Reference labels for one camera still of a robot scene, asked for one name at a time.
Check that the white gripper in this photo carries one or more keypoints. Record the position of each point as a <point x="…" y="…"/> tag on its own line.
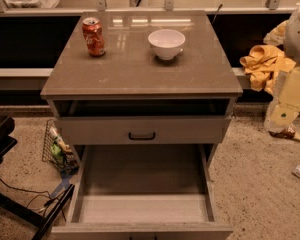
<point x="299" y="39"/>

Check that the red coke can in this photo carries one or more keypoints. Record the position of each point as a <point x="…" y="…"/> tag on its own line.
<point x="92" y="32"/>

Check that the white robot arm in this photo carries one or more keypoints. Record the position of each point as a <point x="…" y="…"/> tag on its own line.
<point x="292" y="38"/>

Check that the grey drawer cabinet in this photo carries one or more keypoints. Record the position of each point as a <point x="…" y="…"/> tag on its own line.
<point x="131" y="81"/>

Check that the open grey drawer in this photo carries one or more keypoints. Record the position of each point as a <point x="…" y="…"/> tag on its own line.
<point x="143" y="192"/>

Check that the brown snack bag on floor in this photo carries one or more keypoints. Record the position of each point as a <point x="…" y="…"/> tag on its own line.
<point x="287" y="133"/>

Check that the yellow crumpled cloth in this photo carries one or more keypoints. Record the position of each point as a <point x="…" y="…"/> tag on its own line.
<point x="264" y="62"/>

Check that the white ceramic bowl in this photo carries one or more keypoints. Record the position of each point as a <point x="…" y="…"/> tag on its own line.
<point x="166" y="43"/>

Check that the blue tape on floor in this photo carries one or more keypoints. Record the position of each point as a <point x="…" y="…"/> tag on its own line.
<point x="62" y="186"/>

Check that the closed drawer with black handle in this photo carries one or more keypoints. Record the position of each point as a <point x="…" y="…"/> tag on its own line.
<point x="143" y="130"/>

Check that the wire basket with snacks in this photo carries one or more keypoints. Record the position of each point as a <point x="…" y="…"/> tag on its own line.
<point x="55" y="152"/>

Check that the black chair frame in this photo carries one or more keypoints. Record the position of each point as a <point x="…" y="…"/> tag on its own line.
<point x="30" y="177"/>

